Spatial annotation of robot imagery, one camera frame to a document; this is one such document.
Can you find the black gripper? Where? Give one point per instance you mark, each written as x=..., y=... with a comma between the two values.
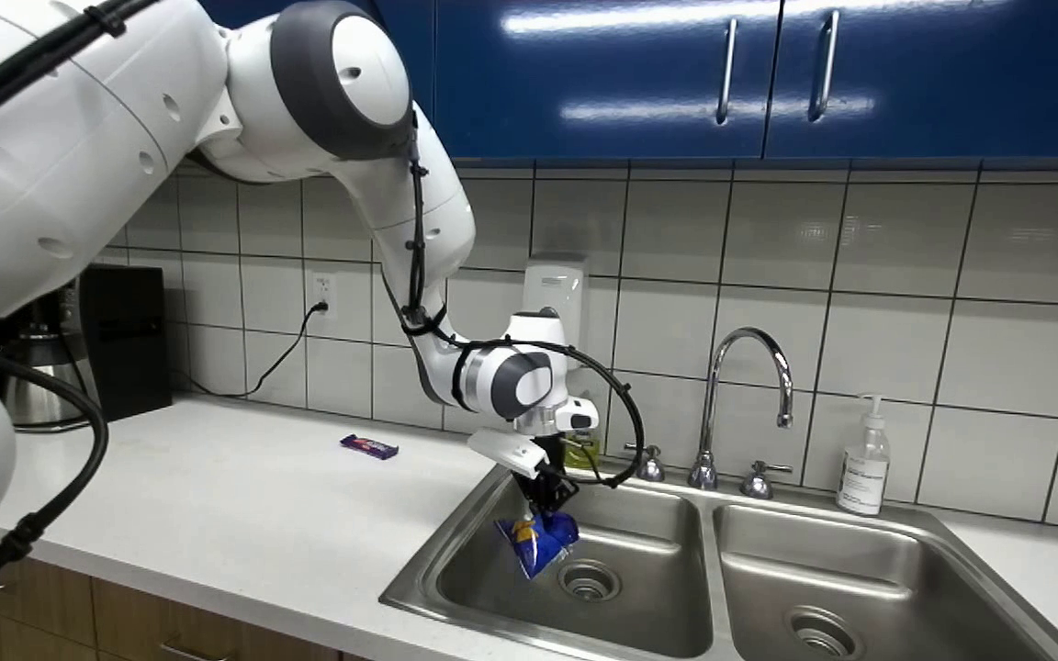
x=552, y=482

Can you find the blue snack packet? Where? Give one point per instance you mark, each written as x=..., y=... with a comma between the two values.
x=542, y=543

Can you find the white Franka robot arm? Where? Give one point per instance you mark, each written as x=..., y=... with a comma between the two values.
x=62, y=147

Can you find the stainless steel double sink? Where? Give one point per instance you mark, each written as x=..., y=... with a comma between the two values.
x=749, y=590

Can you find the chrome gooseneck faucet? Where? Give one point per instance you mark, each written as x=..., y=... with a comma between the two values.
x=711, y=405

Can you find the dark blue candy bar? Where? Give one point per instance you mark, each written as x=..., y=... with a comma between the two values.
x=368, y=447

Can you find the white pump soap bottle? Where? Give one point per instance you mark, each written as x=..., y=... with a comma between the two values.
x=863, y=470

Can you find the blue cabinet door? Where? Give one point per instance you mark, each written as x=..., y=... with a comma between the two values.
x=603, y=76
x=957, y=76

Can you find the black box appliance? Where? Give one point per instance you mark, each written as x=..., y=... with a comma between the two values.
x=125, y=341

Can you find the wooden base cabinet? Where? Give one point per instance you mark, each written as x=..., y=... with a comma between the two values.
x=90, y=618

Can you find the silver coffee maker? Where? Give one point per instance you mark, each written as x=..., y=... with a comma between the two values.
x=38, y=381

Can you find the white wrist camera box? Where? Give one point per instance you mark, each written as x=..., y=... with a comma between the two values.
x=507, y=450

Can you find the white wall soap dispenser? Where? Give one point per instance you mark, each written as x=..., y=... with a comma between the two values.
x=552, y=286

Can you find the white wall power outlet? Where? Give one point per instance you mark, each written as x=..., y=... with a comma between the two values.
x=322, y=296

